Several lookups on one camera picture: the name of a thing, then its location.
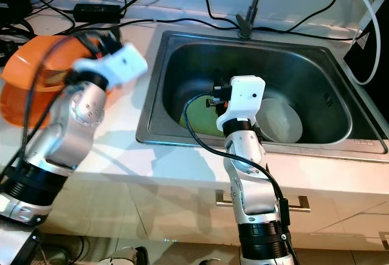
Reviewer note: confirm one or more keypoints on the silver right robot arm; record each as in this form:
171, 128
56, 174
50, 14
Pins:
249, 180

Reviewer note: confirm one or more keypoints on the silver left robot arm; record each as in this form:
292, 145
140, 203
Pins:
79, 119

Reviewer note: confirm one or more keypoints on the black power adapter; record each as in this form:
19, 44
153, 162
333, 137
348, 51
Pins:
97, 12

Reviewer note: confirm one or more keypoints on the stainless steel sink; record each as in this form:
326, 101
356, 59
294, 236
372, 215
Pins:
249, 58

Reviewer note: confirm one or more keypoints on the green plate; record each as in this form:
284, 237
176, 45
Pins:
197, 122

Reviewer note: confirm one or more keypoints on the white plate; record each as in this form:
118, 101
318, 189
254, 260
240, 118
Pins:
279, 122

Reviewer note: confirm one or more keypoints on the chrome sink faucet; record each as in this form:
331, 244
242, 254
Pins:
252, 6

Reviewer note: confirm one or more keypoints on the white sink cabinet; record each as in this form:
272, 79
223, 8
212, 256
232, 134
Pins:
158, 216

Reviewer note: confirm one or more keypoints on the black box appliance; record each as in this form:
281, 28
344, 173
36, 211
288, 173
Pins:
374, 82

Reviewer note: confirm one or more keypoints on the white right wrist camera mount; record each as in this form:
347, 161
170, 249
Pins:
246, 98

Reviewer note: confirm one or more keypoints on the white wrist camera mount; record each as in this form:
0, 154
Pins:
124, 64
246, 98

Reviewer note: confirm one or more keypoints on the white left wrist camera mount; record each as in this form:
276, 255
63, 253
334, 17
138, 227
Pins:
124, 64

